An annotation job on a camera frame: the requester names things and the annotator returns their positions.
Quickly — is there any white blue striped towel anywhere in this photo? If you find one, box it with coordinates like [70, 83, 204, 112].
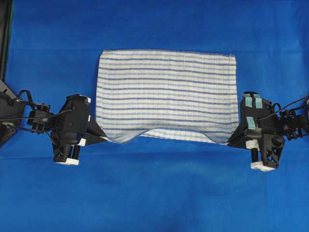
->
[96, 49, 239, 144]

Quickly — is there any black frame post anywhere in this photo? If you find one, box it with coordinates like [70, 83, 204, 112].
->
[0, 0, 13, 80]

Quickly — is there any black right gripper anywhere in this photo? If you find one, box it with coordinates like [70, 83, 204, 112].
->
[227, 92, 285, 171]

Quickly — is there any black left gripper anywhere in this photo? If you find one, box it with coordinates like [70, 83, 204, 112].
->
[51, 94, 108, 165]

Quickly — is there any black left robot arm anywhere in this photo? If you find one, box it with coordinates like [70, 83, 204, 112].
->
[0, 82, 107, 165]

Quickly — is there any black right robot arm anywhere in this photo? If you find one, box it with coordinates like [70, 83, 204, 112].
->
[227, 91, 309, 172]

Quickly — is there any blue table cloth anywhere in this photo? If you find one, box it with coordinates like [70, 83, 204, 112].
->
[0, 0, 309, 232]

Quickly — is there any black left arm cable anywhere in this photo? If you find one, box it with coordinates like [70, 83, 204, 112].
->
[0, 89, 73, 123]

